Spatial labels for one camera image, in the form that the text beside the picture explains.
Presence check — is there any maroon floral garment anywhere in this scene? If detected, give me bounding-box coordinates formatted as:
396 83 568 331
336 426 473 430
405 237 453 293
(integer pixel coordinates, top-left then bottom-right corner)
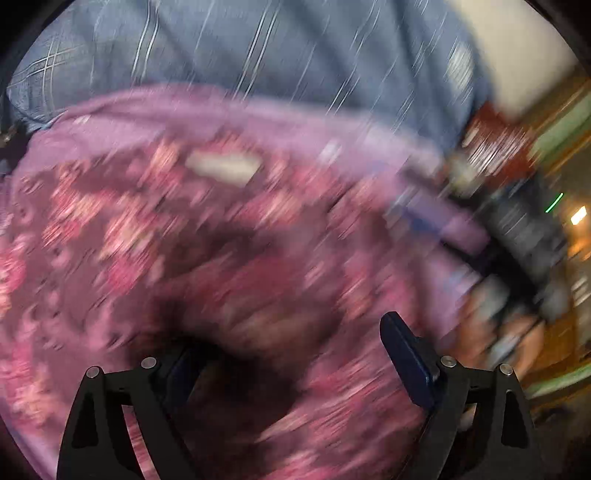
0 138 446 480

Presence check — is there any red shiny packet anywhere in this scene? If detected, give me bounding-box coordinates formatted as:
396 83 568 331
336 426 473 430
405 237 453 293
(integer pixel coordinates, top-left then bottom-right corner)
462 104 540 186

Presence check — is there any person's right hand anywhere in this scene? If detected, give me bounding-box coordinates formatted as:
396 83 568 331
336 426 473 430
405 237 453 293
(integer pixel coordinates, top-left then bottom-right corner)
462 295 548 372

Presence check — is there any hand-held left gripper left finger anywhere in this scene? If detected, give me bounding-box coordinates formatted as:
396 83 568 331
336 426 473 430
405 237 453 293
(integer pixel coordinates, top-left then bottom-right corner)
56 344 205 480

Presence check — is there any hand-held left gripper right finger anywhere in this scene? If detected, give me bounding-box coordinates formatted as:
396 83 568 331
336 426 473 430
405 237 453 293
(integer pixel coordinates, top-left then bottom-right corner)
379 311 546 480

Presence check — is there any purple floral blanket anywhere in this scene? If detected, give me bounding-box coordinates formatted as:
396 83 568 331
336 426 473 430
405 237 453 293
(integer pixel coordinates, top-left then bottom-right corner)
11 87 492 480

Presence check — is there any blue striped duvet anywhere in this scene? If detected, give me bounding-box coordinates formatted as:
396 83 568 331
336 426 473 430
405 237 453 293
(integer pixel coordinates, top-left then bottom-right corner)
7 0 497 151

